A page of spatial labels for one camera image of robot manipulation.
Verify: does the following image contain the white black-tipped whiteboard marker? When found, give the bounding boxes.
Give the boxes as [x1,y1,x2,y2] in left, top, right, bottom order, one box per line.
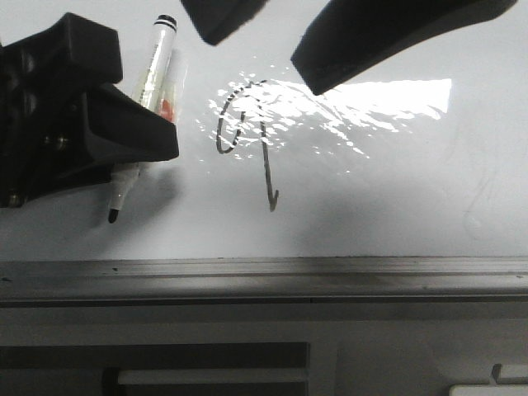
[107,14,177,224]

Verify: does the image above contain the white base panel with slots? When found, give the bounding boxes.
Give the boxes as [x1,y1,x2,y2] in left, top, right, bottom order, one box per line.
[1,300,527,395]

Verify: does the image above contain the white whiteboard with aluminium frame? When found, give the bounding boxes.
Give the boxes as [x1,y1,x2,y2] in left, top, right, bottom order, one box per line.
[1,1,527,307]

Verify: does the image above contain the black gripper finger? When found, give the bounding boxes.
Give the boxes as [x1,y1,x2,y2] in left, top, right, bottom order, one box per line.
[291,0,516,95]

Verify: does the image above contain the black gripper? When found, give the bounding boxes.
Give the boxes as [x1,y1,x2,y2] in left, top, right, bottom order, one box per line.
[1,13,179,207]

